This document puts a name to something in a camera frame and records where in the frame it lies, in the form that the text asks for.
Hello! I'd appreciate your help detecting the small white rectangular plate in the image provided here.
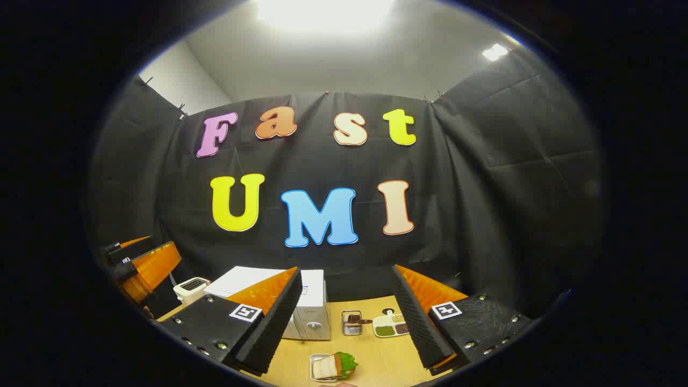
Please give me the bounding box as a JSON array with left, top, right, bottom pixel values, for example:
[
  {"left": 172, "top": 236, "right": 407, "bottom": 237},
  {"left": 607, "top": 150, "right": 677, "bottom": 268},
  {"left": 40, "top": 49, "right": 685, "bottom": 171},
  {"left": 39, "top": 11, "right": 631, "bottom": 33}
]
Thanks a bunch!
[{"left": 310, "top": 353, "right": 339, "bottom": 383}]

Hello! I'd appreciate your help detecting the large ceiling light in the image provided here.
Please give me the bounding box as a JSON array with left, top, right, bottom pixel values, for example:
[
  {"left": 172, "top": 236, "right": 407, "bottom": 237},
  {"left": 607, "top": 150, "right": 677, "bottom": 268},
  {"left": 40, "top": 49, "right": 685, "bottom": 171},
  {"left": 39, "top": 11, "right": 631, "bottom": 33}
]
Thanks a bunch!
[{"left": 257, "top": 0, "right": 397, "bottom": 34}]

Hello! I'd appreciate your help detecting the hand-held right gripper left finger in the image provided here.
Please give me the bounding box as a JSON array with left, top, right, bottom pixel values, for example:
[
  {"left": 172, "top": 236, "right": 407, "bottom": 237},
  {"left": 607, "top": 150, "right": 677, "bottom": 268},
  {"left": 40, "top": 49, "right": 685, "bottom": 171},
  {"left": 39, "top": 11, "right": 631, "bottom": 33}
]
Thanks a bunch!
[{"left": 159, "top": 267, "right": 303, "bottom": 377}]

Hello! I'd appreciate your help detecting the lettuce sandwich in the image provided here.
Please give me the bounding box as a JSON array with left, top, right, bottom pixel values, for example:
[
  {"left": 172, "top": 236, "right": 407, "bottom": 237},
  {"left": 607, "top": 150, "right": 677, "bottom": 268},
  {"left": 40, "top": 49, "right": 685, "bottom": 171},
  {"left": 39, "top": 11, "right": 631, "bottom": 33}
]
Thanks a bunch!
[{"left": 313, "top": 352, "right": 359, "bottom": 381}]

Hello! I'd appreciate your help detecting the black backdrop cloth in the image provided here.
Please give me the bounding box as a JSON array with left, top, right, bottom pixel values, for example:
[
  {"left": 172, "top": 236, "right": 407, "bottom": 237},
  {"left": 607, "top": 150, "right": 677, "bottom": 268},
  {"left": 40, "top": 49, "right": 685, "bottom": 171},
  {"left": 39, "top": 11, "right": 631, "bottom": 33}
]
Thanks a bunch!
[{"left": 89, "top": 46, "right": 605, "bottom": 323}]

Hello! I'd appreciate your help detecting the white divided plate with beans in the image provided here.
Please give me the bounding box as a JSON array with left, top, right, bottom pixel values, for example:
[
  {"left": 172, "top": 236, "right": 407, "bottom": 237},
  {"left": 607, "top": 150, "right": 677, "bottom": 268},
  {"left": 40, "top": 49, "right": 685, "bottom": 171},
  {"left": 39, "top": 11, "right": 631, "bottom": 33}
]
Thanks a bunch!
[{"left": 372, "top": 310, "right": 410, "bottom": 338}]

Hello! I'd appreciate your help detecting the white microwave oven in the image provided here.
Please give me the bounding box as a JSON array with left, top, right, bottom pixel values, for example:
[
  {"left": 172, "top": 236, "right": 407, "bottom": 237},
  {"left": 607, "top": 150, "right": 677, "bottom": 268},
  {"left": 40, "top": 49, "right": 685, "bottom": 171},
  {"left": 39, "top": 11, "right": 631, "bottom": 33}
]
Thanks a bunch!
[{"left": 204, "top": 266, "right": 332, "bottom": 341}]

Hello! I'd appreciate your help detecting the white toaster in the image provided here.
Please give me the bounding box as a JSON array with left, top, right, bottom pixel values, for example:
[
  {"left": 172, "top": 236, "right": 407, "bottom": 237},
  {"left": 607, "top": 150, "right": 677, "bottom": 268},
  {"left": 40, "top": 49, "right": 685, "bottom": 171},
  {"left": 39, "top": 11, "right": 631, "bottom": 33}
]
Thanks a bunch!
[{"left": 173, "top": 277, "right": 211, "bottom": 306}]

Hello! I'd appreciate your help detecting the metal utensil holder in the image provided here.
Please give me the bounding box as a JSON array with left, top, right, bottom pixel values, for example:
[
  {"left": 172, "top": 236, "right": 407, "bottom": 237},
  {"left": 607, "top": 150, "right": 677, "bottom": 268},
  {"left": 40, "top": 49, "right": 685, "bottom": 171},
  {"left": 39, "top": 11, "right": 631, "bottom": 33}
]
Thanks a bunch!
[{"left": 342, "top": 310, "right": 363, "bottom": 336}]

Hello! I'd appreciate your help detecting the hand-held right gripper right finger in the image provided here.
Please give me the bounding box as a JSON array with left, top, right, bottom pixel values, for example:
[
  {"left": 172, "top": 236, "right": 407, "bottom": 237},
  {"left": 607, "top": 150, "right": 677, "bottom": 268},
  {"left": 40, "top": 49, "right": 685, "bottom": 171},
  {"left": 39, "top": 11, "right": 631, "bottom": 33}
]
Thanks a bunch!
[{"left": 391, "top": 264, "right": 534, "bottom": 376}]

